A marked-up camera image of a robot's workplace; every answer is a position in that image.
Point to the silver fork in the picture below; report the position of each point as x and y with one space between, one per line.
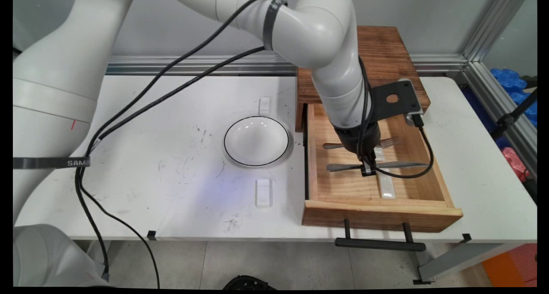
330 146

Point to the pink bubble wrap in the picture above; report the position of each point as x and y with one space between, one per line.
514 161

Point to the grey table leg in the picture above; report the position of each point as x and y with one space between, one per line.
463 257

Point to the dark blue bubble wrap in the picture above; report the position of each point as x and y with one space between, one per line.
512 82

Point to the upright aluminium frame post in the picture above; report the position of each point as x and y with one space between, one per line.
493 24

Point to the black table edge clip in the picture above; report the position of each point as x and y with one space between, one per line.
467 238
152 235

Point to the silver table knife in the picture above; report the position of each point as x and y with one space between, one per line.
399 164

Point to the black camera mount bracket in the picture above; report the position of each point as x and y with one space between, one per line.
381 99

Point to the slanted aluminium frame rail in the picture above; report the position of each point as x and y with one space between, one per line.
502 109

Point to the black round object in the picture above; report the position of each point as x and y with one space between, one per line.
248 283

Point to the horizontal aluminium frame rail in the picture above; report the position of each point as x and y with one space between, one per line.
193 63

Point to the orange box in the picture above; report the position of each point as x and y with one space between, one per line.
514 266

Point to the black tripod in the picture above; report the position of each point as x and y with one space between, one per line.
514 114

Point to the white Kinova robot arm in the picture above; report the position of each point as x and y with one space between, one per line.
326 28

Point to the white ceramic cutlery rest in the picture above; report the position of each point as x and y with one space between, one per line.
265 105
386 187
263 193
380 154

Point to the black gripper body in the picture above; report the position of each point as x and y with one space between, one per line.
349 139

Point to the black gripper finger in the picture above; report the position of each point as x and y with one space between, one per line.
366 165

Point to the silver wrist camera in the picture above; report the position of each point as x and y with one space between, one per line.
415 101

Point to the white bowl with black rim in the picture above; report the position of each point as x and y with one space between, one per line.
256 140

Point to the dark wooden drawer cabinet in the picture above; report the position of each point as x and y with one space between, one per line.
386 49

